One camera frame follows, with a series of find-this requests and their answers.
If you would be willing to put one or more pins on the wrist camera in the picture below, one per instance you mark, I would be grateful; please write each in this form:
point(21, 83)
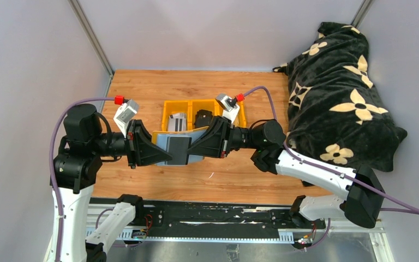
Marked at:
point(124, 114)
point(229, 106)

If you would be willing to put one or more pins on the right yellow bin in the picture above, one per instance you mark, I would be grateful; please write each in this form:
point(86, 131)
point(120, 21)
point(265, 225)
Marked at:
point(240, 120)

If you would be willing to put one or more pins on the black cards stack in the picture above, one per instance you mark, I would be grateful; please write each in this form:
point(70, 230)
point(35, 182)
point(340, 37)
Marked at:
point(203, 118)

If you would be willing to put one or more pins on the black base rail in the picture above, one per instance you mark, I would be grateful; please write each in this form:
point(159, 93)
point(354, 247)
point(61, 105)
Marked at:
point(183, 219)

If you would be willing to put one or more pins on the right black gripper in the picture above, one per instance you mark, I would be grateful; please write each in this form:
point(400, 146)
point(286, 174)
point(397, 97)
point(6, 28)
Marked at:
point(216, 141)

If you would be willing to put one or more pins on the white cards stack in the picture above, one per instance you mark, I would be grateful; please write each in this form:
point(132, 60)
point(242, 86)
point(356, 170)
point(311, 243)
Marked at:
point(177, 122)

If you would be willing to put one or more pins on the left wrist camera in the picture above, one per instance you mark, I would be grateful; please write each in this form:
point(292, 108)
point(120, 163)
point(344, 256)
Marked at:
point(124, 114)

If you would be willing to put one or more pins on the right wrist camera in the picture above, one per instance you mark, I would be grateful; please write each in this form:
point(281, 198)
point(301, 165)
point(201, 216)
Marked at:
point(229, 106)

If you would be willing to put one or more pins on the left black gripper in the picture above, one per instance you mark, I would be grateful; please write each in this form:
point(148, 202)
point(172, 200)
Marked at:
point(149, 152)

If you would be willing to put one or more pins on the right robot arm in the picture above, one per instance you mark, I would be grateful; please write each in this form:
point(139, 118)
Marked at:
point(356, 194)

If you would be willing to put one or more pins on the black floral blanket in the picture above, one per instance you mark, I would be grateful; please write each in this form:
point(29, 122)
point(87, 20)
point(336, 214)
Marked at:
point(335, 113)

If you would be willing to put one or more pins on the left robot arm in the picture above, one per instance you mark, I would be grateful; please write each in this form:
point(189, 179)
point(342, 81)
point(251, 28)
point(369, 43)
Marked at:
point(88, 143)

